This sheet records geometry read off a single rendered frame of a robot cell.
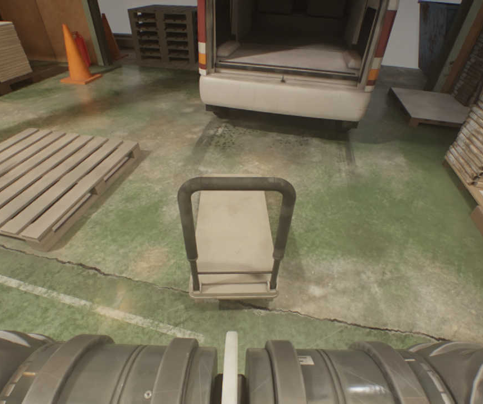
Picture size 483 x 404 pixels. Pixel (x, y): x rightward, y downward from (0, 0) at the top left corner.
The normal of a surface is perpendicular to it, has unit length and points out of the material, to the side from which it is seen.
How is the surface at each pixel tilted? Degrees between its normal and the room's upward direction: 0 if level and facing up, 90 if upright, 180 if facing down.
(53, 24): 90
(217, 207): 0
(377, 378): 23
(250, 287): 0
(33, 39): 90
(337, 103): 88
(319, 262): 0
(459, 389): 51
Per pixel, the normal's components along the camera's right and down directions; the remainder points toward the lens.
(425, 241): 0.03, -0.76
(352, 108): -0.12, 0.63
